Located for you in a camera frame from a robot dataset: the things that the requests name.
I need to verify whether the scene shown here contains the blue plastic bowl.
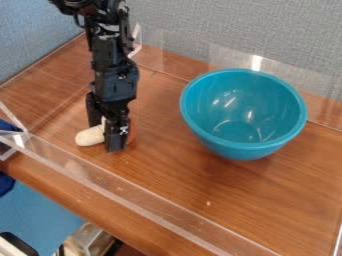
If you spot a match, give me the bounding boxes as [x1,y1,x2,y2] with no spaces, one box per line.
[179,68,307,160]

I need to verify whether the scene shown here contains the black white device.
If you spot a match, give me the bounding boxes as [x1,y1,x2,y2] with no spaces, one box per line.
[0,232,39,256]

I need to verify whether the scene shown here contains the clear acrylic back barrier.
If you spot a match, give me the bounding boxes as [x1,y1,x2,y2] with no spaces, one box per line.
[135,45,342,131]

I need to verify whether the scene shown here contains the blue cloth object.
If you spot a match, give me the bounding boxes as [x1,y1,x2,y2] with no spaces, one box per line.
[0,118,21,198]

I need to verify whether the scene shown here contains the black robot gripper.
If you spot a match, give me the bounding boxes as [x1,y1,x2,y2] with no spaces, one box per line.
[85,61,139,152]

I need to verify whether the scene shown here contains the clear acrylic corner bracket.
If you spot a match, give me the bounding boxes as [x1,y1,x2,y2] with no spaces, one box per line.
[128,23,143,58]

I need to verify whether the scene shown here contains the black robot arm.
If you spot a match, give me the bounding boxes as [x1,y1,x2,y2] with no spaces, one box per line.
[48,0,139,152]

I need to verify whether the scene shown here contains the grey metal box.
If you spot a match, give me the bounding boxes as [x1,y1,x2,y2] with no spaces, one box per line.
[53,223,115,256]

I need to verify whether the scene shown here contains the clear acrylic front barrier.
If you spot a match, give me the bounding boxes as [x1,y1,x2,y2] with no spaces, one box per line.
[0,101,282,256]

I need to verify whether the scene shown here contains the clear acrylic barrier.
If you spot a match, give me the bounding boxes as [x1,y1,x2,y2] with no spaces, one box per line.
[0,101,282,256]
[135,45,342,131]

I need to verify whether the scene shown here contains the plush brown white mushroom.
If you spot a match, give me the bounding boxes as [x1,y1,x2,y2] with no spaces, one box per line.
[73,116,137,148]

